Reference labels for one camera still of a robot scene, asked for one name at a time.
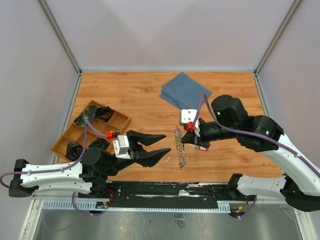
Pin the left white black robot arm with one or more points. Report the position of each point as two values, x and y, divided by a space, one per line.
88 176

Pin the wooden compartment tray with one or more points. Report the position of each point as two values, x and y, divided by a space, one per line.
118 122

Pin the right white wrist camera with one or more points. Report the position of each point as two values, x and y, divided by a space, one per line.
189 121

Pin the dark bundle in tray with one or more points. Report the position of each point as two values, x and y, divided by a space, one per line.
73 151
100 143

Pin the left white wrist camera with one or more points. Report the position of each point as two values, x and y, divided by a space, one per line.
121 147

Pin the black bundle in tray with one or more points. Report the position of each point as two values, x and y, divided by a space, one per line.
104 113

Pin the key with red tag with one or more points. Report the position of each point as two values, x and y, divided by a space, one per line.
199 148

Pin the folded blue cloth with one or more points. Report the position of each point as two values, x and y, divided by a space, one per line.
183 92

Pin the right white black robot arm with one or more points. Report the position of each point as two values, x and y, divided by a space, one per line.
299 184

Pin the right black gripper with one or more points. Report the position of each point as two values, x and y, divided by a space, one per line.
190 137

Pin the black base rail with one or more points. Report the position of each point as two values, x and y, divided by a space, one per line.
164 195

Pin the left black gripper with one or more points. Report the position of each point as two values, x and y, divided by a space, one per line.
148 159

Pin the metal disc with keyrings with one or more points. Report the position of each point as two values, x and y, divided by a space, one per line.
180 148

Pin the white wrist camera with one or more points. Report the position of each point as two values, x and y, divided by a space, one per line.
189 121
121 147

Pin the blue yellow patterned cloth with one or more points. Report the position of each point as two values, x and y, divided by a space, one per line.
88 114

